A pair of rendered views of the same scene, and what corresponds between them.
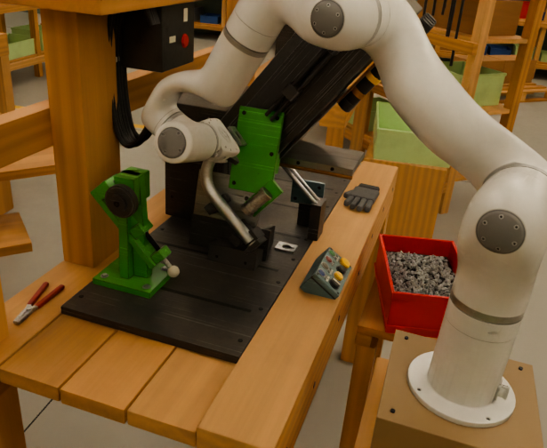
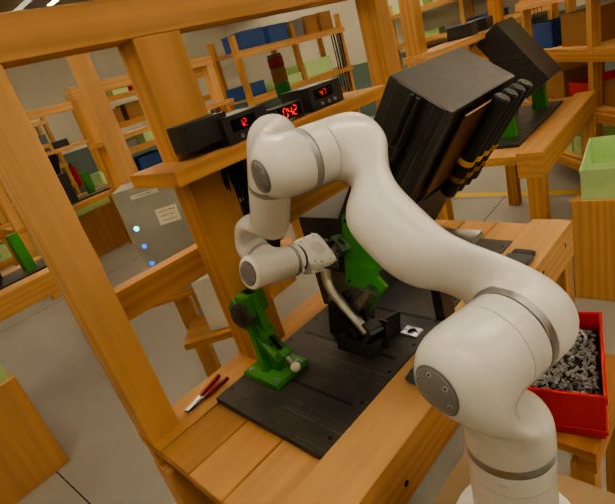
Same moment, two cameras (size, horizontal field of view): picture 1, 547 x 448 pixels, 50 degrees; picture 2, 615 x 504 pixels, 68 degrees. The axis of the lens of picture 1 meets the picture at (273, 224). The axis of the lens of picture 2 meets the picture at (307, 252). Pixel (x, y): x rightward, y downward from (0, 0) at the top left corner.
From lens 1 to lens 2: 0.56 m
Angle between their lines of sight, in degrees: 30
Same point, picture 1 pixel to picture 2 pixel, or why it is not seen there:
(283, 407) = not seen: outside the picture
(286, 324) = (378, 420)
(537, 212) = (469, 371)
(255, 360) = (334, 461)
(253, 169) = (360, 268)
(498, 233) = (431, 393)
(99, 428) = not seen: hidden behind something
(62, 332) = (212, 420)
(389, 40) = (350, 170)
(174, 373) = (270, 467)
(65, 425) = not seen: hidden behind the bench
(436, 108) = (378, 242)
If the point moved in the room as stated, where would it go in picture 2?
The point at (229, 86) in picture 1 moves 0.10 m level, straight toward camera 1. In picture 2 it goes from (267, 225) to (245, 246)
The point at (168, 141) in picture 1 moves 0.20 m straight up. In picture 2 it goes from (245, 273) to (217, 194)
